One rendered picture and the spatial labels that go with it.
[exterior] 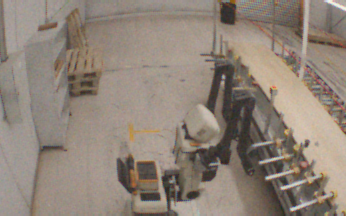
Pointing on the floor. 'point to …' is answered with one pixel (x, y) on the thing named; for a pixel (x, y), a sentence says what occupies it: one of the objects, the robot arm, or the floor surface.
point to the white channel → (304, 39)
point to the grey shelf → (38, 69)
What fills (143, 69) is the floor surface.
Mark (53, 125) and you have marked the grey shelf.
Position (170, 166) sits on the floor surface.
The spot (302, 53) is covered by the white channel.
